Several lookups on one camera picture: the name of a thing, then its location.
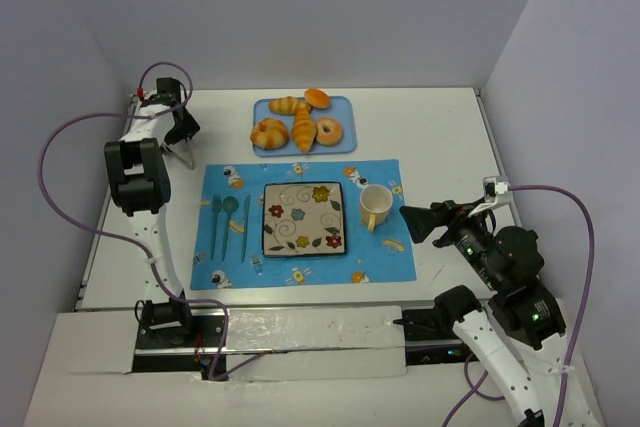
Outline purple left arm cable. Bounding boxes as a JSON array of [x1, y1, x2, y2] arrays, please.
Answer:
[[38, 61, 281, 381]]

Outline long striped croissant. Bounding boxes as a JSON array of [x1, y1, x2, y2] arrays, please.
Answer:
[[290, 111, 316, 154]]

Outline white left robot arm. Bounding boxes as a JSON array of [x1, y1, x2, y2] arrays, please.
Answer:
[[104, 77, 193, 348]]

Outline blue plastic tray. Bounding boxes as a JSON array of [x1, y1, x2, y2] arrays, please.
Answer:
[[250, 96, 357, 157]]

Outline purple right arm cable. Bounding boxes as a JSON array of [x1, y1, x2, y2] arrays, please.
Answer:
[[442, 184, 595, 427]]

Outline square floral plate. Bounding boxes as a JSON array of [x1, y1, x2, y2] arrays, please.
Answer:
[[262, 182, 347, 258]]

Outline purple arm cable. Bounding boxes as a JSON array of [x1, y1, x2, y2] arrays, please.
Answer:
[[442, 184, 595, 427], [38, 61, 281, 381]]

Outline teal plastic fork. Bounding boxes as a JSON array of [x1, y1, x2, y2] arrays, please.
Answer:
[[210, 194, 222, 259]]

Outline blue cartoon placemat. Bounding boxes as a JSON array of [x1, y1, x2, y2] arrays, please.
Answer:
[[191, 159, 417, 291]]

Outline teal plastic spoon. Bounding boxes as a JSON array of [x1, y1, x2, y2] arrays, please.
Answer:
[[221, 196, 239, 260]]

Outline teal plastic knife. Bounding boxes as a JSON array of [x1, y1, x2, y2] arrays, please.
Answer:
[[241, 195, 251, 263]]

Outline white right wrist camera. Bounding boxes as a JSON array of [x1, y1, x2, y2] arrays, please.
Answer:
[[470, 176, 513, 216]]

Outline round twisted bread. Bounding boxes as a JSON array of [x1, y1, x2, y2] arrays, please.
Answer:
[[250, 118, 289, 150]]

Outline upper striped croissant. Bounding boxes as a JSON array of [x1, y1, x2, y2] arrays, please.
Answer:
[[268, 96, 312, 116]]

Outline metal serving tongs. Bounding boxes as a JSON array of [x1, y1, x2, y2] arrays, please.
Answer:
[[161, 140, 196, 171]]

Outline yellow mug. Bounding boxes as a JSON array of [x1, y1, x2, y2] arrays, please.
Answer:
[[359, 185, 394, 232]]

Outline metal rail with white cover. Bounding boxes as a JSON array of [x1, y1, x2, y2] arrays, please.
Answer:
[[133, 305, 469, 383]]

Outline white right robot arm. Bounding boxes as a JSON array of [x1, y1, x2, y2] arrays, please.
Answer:
[[400, 201, 600, 426]]

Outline round orange bun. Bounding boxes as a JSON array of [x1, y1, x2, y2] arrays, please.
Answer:
[[304, 88, 331, 110]]

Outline sugared orange donut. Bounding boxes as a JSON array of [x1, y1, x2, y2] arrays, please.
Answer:
[[316, 117, 343, 147]]

